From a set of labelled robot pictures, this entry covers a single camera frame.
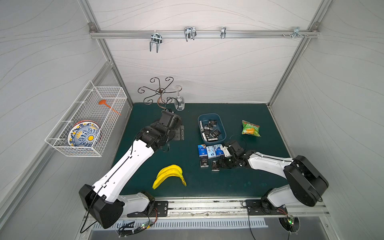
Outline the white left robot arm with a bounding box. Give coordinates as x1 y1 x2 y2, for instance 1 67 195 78
79 111 182 229

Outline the white blue tissue pack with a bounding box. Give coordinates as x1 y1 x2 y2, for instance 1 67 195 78
206 146 217 159

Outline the metal hook small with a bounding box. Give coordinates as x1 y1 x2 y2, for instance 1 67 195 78
220 27 227 39

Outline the blue yellow patterned plate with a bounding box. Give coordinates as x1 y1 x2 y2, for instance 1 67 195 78
68 121 100 148

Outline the dark blue tissue pack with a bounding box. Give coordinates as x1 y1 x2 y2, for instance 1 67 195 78
198 144 208 157

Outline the copper glass rack stand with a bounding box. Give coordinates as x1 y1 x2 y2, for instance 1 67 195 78
138 77 177 128

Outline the metal hook right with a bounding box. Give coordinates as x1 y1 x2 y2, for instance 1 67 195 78
282 27 309 39

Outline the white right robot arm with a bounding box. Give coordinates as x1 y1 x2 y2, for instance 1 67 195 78
219 151 329 214

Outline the metal hook middle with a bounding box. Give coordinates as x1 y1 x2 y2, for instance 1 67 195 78
184 27 197 42

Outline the black tissue pack top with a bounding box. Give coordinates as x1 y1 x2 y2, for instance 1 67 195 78
209 120 218 127

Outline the white wire basket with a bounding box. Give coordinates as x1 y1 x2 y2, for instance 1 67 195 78
45 82 127 157

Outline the orange spatula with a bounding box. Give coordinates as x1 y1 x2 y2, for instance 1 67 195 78
99 100 121 116

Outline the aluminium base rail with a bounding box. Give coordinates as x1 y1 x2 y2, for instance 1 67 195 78
155 197 330 219

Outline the teal storage box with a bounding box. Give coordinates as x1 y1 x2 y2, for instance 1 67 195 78
198 113 227 146

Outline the metal hook left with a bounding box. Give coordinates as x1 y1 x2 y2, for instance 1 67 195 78
150 33 163 53

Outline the green snack bag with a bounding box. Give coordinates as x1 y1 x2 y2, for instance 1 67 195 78
242 120 261 137

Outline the aluminium top rail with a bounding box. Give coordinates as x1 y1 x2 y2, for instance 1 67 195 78
90 28 320 40

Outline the yellow banana bunch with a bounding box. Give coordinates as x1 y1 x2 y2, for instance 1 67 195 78
152 165 187 190

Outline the light blue tissue pack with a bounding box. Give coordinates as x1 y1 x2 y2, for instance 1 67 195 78
214 144 225 157

